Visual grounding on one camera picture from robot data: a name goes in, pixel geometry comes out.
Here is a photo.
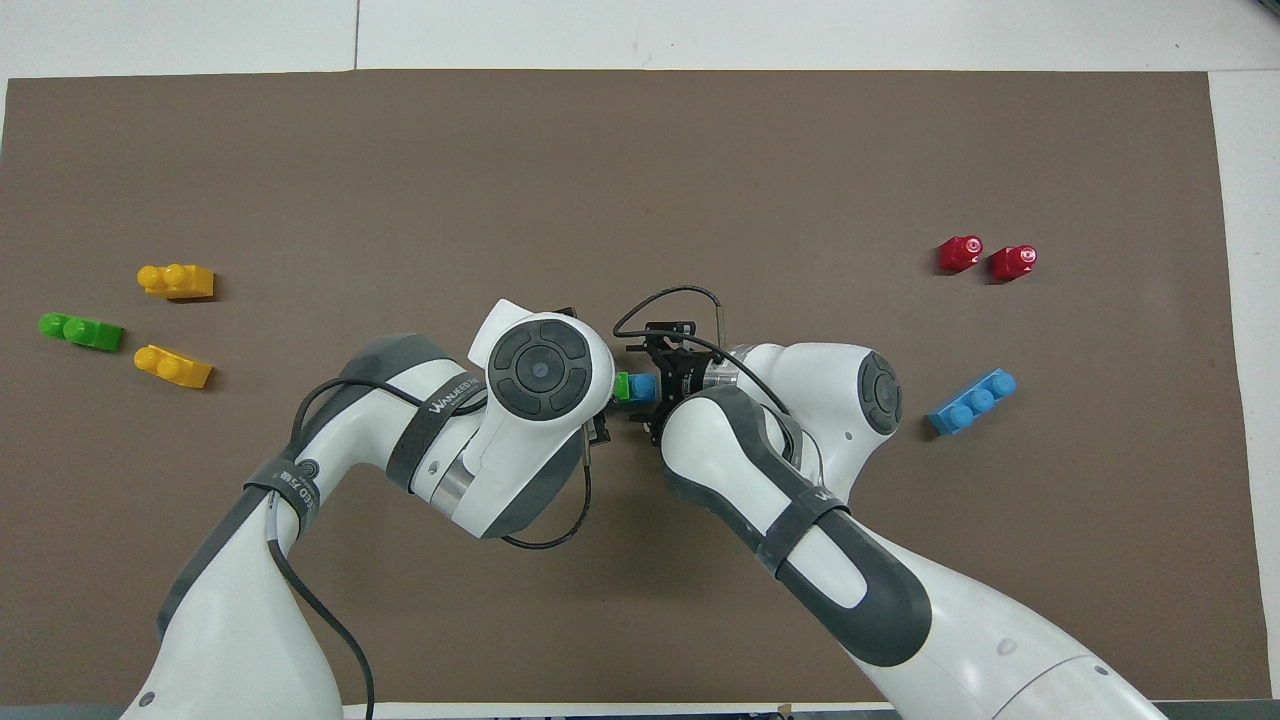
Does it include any yellow two-stud toy block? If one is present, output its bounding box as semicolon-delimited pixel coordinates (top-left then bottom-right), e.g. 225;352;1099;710
137;263;215;300
134;345;214;389

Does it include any brown table mat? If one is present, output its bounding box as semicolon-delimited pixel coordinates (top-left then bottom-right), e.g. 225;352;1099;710
0;68;1273;706

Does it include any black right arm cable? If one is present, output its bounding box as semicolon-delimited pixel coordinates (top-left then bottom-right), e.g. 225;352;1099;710
612;287;791;416

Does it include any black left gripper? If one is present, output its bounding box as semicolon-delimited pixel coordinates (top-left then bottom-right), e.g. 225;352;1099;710
583;398;669;447

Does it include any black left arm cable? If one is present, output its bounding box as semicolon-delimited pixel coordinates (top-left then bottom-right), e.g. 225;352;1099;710
265;375;593;720

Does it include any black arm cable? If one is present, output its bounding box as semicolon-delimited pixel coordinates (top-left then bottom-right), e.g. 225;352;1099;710
612;287;791;416
265;375;593;720

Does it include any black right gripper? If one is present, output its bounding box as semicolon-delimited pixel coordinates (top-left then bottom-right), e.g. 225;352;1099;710
625;322;721;413

